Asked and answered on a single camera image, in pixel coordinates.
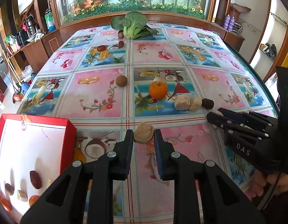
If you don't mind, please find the printed fruit tablecloth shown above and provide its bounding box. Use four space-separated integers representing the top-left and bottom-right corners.
16 22 278 224

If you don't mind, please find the black silver thermos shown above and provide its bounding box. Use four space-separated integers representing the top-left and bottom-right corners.
26 16 39 36

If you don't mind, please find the round brown longan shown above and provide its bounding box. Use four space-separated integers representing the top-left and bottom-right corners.
115 75 128 87

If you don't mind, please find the person's right hand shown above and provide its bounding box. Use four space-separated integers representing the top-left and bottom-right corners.
250 169 288 202

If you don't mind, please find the brown wooden shelf board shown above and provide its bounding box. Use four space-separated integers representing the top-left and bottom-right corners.
230 3 252 13

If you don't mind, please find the black kettle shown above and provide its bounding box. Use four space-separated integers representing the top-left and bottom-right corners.
16 29 27 47

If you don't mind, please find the small orange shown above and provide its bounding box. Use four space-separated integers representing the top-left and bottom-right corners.
29 195 41 207
0 198 13 212

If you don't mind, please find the round beige lumpy chunk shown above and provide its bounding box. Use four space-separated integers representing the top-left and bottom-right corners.
133 122 155 144

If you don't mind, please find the large orange with stem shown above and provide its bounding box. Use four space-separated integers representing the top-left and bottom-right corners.
149 81 168 99

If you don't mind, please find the broom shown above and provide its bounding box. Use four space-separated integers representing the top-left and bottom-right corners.
6 51 21 103

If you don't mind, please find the blue thermos flask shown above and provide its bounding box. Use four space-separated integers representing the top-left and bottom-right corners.
21 81 30 98

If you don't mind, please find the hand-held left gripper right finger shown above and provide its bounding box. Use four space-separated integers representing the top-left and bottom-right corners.
154 129 267 224

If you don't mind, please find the blue water bottle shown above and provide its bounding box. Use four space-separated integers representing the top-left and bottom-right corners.
44 8 57 32

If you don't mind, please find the red dried date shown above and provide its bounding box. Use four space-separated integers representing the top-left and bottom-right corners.
29 171 42 189

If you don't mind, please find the red box with white inside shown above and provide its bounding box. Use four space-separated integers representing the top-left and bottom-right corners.
0 114 77 216

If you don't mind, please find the green bok choy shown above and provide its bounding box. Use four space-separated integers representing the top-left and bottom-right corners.
110 11 159 40

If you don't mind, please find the clear plastic bag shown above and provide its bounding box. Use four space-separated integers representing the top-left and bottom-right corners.
265 73 278 87

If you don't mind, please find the green bag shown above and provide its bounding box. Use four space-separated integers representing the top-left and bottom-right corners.
4 34 17 45

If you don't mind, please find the dark dried date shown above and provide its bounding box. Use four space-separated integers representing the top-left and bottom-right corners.
202 98 215 110

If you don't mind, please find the black cable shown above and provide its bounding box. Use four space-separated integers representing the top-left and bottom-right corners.
257 173 283 211

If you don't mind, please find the white plastic bag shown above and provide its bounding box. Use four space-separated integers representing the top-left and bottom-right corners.
22 65 33 77

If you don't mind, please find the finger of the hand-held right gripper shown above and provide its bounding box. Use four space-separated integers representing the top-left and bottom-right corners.
207 111 270 143
217 108 278 127

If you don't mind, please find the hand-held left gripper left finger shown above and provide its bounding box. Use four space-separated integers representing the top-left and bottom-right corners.
20 129 134 224

